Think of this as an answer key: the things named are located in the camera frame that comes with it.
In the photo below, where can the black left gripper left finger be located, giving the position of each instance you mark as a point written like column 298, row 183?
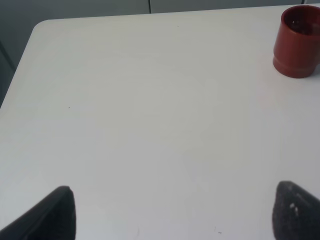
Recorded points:
column 53, row 218

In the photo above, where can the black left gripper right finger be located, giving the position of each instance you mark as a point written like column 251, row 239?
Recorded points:
column 295, row 213

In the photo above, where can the red plastic cup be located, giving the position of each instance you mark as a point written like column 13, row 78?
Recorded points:
column 296, row 52

